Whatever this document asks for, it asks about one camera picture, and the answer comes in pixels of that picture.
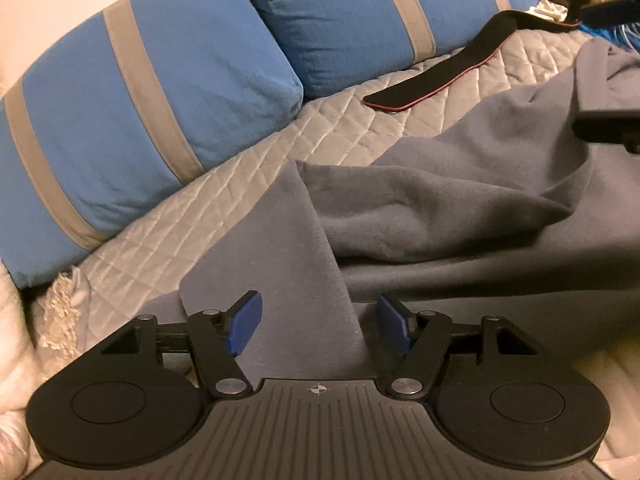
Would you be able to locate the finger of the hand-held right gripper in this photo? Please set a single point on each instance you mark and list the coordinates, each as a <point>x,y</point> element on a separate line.
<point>610,127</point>

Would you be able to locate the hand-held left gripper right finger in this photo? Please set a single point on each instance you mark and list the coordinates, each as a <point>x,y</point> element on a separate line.
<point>392,322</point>

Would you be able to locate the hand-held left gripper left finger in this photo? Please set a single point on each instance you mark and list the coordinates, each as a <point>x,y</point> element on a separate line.
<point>245,322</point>

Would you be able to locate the grey fleece garment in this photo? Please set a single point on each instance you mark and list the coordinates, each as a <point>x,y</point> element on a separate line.
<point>450,210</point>

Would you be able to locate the white cloth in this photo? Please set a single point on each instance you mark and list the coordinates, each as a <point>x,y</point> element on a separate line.
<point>550,10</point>

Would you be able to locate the white quilted bedspread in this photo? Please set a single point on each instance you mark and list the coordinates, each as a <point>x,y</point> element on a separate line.
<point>200,195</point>

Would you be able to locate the white fringed blanket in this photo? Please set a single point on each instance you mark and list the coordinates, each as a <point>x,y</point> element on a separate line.
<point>30,360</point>

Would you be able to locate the blue grey striped pillow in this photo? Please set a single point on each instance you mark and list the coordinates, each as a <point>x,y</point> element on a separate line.
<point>350,20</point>
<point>150,85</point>

